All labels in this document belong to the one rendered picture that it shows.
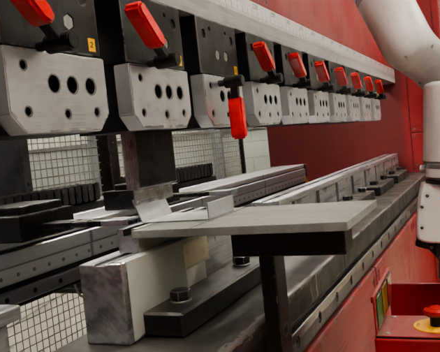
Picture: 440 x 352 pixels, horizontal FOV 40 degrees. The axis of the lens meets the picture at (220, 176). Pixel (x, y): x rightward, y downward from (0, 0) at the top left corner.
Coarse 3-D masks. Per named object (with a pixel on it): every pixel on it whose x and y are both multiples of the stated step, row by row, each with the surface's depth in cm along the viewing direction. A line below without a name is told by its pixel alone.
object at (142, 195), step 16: (128, 144) 77; (144, 144) 79; (160, 144) 82; (128, 160) 77; (144, 160) 78; (160, 160) 82; (128, 176) 78; (144, 176) 78; (160, 176) 82; (176, 176) 86; (144, 192) 80; (160, 192) 83
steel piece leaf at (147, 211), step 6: (144, 204) 82; (150, 204) 83; (156, 204) 84; (162, 204) 86; (138, 210) 80; (144, 210) 81; (150, 210) 82; (156, 210) 84; (162, 210) 85; (168, 210) 86; (144, 216) 80; (150, 216) 82; (156, 216) 83
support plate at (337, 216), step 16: (240, 208) 85; (256, 208) 83; (272, 208) 81; (288, 208) 79; (304, 208) 77; (320, 208) 76; (336, 208) 74; (352, 208) 72; (368, 208) 73; (160, 224) 76; (176, 224) 75; (192, 224) 73; (208, 224) 72; (224, 224) 70; (240, 224) 69; (256, 224) 67; (272, 224) 66; (288, 224) 65; (304, 224) 64; (320, 224) 64; (336, 224) 63; (352, 224) 65
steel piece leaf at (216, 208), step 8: (216, 200) 78; (224, 200) 80; (232, 200) 83; (208, 208) 75; (216, 208) 78; (224, 208) 80; (232, 208) 83; (168, 216) 83; (176, 216) 82; (184, 216) 81; (192, 216) 80; (200, 216) 79; (208, 216) 76; (216, 216) 78
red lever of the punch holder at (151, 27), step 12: (132, 12) 67; (144, 12) 67; (132, 24) 69; (144, 24) 68; (156, 24) 70; (144, 36) 70; (156, 36) 70; (156, 48) 72; (156, 60) 73; (168, 60) 72; (180, 60) 74
